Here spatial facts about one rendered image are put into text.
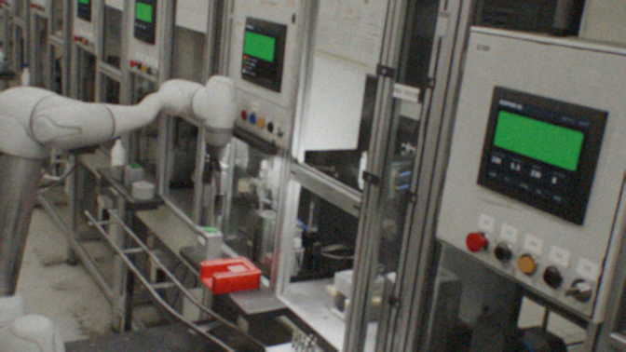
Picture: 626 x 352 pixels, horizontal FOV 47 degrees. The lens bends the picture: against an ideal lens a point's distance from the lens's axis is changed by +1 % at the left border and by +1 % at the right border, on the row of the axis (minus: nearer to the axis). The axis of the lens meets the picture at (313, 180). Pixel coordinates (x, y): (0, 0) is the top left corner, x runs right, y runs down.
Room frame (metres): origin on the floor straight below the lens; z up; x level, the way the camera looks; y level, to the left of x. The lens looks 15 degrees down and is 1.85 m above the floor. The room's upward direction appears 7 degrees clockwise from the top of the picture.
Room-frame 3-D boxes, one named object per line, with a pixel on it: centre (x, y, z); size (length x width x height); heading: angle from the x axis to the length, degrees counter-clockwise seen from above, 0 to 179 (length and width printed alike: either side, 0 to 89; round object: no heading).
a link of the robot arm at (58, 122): (1.77, 0.63, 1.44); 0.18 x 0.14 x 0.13; 148
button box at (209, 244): (2.25, 0.31, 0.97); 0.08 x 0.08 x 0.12; 33
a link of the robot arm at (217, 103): (2.25, 0.33, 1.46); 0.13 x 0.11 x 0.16; 58
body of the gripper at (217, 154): (2.24, 0.32, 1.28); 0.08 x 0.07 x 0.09; 33
